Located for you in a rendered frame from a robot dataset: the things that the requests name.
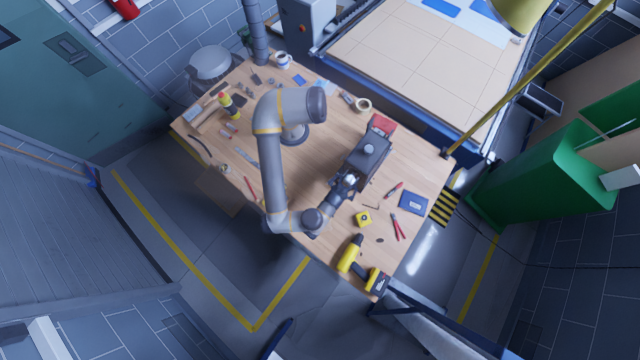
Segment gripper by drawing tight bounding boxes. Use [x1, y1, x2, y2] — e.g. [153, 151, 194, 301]
[327, 169, 365, 202]

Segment dark grey belt tensioner body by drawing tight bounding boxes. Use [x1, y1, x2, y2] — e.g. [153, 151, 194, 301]
[342, 125, 393, 192]

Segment red gauge holder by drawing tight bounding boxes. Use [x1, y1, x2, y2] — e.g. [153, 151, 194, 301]
[368, 112, 399, 139]

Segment grey sanding block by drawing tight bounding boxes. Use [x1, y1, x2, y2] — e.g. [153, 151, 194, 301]
[181, 103, 204, 124]

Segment blue booklet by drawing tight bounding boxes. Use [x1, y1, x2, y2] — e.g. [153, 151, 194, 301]
[397, 188, 430, 218]

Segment pale blue card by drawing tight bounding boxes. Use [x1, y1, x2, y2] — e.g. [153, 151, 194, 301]
[312, 77, 339, 97]

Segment yellow black striped bumper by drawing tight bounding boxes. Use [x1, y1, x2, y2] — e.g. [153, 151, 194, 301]
[427, 185, 462, 230]

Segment red screwdriver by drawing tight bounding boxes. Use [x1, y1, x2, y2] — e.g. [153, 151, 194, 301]
[242, 174, 259, 204]

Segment steel ruler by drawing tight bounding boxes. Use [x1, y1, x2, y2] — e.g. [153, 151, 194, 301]
[233, 145, 261, 170]

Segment yellow red spray can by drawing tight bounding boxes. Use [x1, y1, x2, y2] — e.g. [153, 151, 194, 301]
[216, 90, 242, 121]

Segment large beige panel table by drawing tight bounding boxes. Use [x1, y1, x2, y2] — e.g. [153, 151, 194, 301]
[308, 0, 544, 169]

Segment grey control cabinet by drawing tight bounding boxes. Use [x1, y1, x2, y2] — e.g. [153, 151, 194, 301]
[275, 0, 351, 60]

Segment green machine housing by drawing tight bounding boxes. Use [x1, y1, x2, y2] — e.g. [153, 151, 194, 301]
[463, 78, 640, 235]

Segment yellow pole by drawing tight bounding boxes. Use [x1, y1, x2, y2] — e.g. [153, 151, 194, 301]
[439, 0, 617, 161]

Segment olive lamp shade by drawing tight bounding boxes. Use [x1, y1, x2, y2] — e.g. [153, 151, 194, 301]
[485, 0, 555, 38]

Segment red fire extinguisher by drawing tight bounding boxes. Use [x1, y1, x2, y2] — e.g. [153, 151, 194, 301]
[107, 0, 142, 22]

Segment teal door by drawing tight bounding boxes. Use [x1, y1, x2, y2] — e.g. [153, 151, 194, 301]
[0, 0, 172, 168]

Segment red handled pliers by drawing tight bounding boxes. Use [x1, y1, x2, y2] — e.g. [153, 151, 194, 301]
[389, 212, 407, 243]

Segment yellow black cordless drill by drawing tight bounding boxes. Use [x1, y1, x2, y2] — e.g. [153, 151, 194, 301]
[335, 232, 392, 300]

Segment black curved cable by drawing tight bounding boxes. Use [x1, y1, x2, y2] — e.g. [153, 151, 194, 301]
[186, 133, 213, 159]

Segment grey ribbed duct pipe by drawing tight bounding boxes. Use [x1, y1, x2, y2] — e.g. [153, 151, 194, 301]
[241, 0, 272, 67]

